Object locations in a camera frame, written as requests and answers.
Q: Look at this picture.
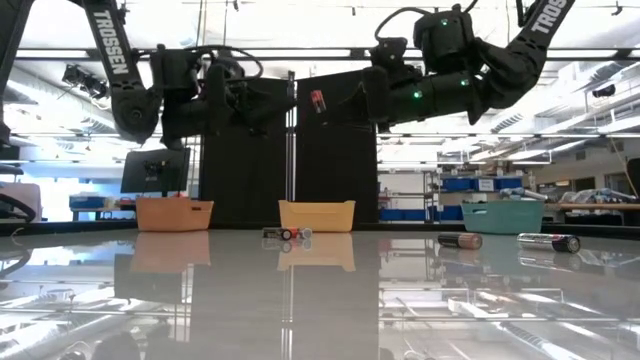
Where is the orange plastic bin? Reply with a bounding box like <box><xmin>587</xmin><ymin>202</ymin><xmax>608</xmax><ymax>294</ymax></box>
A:
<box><xmin>135</xmin><ymin>196</ymin><xmax>215</xmax><ymax>233</ymax></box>

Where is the black folding screen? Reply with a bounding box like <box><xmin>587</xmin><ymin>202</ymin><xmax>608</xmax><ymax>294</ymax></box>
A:
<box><xmin>199</xmin><ymin>68</ymin><xmax>380</xmax><ymax>227</ymax></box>

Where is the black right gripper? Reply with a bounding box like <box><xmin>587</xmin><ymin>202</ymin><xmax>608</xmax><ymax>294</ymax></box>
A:
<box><xmin>324</xmin><ymin>64</ymin><xmax>401</xmax><ymax>132</ymax></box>

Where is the blue storage crate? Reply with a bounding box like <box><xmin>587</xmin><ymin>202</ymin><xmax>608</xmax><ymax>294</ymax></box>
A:
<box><xmin>68</xmin><ymin>194</ymin><xmax>107</xmax><ymax>211</ymax></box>

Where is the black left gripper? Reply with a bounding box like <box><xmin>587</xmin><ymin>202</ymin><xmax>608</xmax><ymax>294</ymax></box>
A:
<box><xmin>207</xmin><ymin>62</ymin><xmax>297</xmax><ymax>137</ymax></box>

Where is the wooden workbench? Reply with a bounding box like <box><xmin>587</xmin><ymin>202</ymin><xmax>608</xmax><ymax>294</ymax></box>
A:
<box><xmin>544</xmin><ymin>201</ymin><xmax>640</xmax><ymax>227</ymax></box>

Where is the black ceiling camera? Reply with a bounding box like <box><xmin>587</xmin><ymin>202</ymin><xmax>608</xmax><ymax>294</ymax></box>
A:
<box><xmin>61</xmin><ymin>63</ymin><xmax>112</xmax><ymax>101</ymax></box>

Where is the yellow plastic bin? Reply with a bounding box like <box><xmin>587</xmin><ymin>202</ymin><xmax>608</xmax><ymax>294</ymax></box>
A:
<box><xmin>278</xmin><ymin>199</ymin><xmax>357</xmax><ymax>234</ymax></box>

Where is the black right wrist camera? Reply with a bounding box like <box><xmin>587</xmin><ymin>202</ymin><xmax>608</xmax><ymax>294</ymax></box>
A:
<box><xmin>368</xmin><ymin>36</ymin><xmax>410</xmax><ymax>70</ymax></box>

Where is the red and black battery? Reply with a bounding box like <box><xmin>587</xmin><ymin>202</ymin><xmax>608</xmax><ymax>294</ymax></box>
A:
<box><xmin>262</xmin><ymin>227</ymin><xmax>301</xmax><ymax>240</ymax></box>
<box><xmin>309</xmin><ymin>89</ymin><xmax>328</xmax><ymax>115</ymax></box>

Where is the black office chair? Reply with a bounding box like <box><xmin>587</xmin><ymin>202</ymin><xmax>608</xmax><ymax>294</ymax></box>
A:
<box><xmin>0</xmin><ymin>192</ymin><xmax>45</xmax><ymax>224</ymax></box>

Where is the teal plastic bin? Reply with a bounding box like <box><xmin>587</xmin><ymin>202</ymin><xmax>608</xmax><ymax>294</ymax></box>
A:
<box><xmin>460</xmin><ymin>199</ymin><xmax>546</xmax><ymax>235</ymax></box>

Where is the metal storage shelf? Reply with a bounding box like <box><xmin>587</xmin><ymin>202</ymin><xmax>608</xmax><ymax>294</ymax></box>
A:
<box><xmin>423</xmin><ymin>169</ymin><xmax>532</xmax><ymax>224</ymax></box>

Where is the black computer monitor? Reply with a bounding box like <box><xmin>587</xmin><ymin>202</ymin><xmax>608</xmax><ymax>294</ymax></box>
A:
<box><xmin>120</xmin><ymin>147</ymin><xmax>192</xmax><ymax>196</ymax></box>

